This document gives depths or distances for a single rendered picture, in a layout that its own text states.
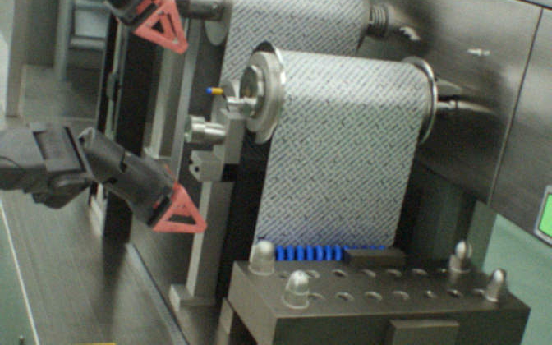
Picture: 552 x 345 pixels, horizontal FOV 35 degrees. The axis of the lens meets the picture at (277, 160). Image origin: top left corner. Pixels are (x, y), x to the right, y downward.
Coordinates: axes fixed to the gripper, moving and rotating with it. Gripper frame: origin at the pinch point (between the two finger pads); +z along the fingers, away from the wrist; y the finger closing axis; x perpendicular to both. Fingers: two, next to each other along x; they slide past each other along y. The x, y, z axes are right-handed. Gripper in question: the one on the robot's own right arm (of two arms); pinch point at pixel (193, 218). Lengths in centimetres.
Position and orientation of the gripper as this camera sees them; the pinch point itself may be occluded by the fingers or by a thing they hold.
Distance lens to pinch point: 122.8
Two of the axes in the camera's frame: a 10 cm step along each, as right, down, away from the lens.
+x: 6.1, -7.9, -0.5
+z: 6.9, 5.1, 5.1
